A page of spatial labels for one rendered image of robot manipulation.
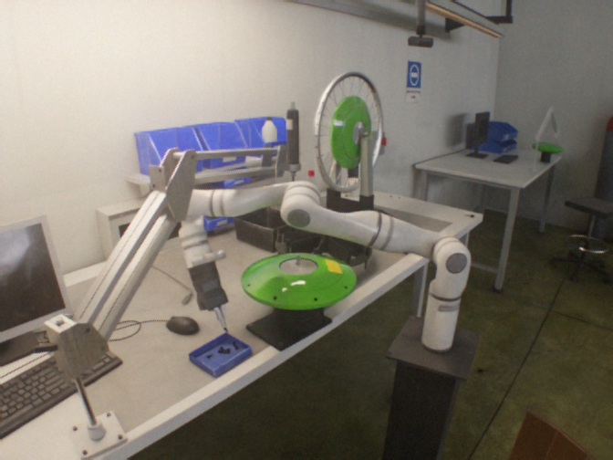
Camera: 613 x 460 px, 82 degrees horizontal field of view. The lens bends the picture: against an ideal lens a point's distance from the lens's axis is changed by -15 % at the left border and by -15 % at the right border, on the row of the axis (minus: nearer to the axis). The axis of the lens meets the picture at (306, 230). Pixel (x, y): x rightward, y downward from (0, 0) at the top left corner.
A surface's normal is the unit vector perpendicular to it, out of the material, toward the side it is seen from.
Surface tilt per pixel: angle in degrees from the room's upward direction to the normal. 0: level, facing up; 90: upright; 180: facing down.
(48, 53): 90
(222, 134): 88
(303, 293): 23
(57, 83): 90
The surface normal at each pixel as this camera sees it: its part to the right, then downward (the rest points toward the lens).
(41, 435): 0.00, -0.94
